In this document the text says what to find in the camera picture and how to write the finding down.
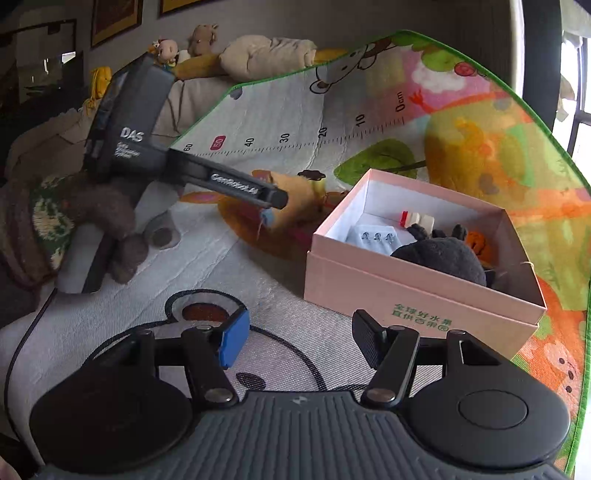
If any grey sofa cushion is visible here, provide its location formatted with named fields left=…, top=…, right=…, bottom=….
left=152, top=76, right=235, bottom=145

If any brown bear green sweater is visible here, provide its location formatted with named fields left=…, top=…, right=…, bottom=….
left=1, top=173, right=148, bottom=290

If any orange brown plush toy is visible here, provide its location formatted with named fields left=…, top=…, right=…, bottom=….
left=217, top=170, right=348, bottom=261

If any brown deer plush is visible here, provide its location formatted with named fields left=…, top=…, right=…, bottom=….
left=187, top=24, right=218, bottom=57

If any pink cardboard box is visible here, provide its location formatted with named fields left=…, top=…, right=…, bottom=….
left=304, top=169, right=547, bottom=358

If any yellow duck plush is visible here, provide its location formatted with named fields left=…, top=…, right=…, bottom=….
left=84, top=66, right=112, bottom=110

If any colourful cartoon play mat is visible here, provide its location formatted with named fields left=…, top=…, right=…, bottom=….
left=1, top=31, right=590, bottom=473

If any orange pumpkin toy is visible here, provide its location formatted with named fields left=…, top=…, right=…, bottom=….
left=465, top=231, right=496, bottom=267

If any white yogurt bottle red cap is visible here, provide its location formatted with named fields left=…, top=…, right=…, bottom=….
left=400, top=211, right=435, bottom=235

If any beige plush pillow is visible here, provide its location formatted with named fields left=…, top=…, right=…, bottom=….
left=219, top=35, right=318, bottom=82

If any framed wall picture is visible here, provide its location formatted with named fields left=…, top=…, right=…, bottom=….
left=90, top=0, right=143, bottom=48

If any black cable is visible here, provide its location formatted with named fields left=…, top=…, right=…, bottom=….
left=3, top=285, right=59, bottom=439

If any black plush toy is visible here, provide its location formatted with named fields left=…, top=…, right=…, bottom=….
left=391, top=223, right=495, bottom=287

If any small doll pink face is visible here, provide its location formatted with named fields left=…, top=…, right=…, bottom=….
left=148, top=39, right=179, bottom=68

